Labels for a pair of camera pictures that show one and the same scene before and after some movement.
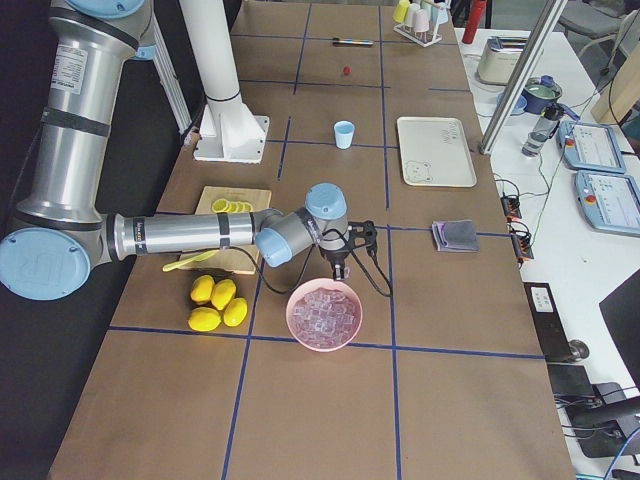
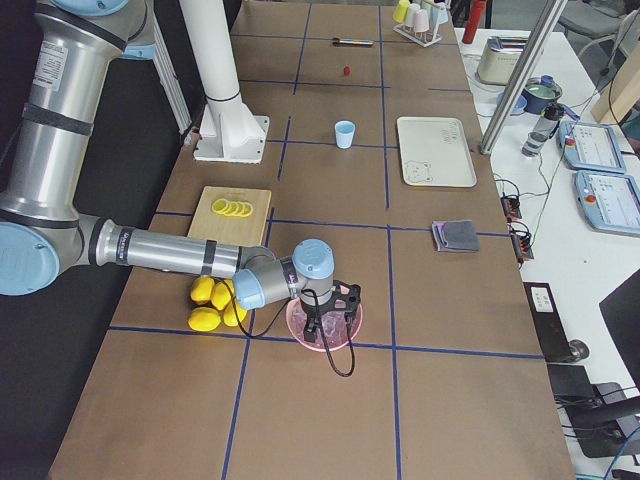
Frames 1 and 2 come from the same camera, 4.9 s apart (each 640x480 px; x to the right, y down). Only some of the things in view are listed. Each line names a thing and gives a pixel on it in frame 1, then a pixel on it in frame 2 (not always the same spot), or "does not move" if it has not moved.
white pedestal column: x=228 y=129 does not move
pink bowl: x=323 y=315 does not move
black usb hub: x=521 y=240 does not move
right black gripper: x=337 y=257 → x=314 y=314
